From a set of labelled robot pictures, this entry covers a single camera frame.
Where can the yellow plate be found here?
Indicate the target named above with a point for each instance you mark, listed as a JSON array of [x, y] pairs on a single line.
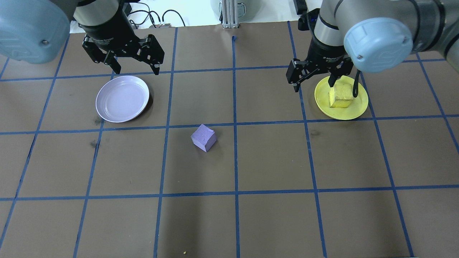
[[322, 103]]

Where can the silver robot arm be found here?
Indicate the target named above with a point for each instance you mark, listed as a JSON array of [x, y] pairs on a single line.
[[376, 44], [28, 32]]

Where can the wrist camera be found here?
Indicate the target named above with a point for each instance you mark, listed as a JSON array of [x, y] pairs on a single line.
[[308, 19]]

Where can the purple foam block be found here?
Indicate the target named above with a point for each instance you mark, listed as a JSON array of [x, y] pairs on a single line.
[[203, 138]]

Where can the purple plate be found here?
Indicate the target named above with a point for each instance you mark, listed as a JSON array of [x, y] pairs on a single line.
[[122, 100]]

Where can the aluminium profile post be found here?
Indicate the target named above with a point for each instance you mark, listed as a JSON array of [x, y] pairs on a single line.
[[229, 16]]

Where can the yellow foam block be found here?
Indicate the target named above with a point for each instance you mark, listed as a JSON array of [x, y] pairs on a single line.
[[340, 97]]

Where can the black power adapter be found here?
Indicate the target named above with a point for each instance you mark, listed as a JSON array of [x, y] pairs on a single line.
[[127, 4], [299, 5]]

